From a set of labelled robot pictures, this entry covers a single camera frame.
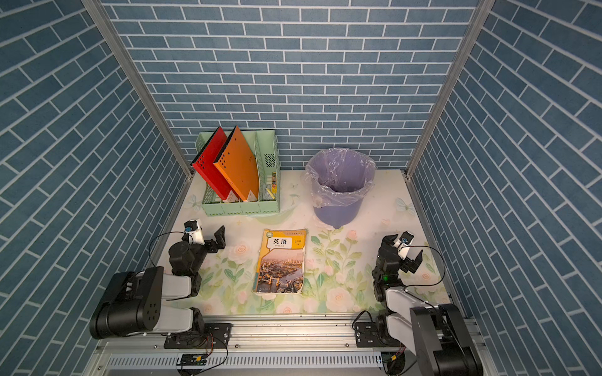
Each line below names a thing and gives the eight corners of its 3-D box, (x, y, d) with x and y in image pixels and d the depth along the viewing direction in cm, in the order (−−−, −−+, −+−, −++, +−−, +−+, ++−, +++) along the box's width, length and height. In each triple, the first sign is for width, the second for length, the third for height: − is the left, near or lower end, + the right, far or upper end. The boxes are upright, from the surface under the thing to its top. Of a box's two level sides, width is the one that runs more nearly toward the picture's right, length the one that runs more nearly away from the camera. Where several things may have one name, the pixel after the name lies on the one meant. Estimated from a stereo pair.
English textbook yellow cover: (251, 293, 84) (250, 291, 83) (262, 231, 101) (261, 228, 99) (304, 293, 84) (304, 291, 83) (306, 231, 101) (306, 229, 99)
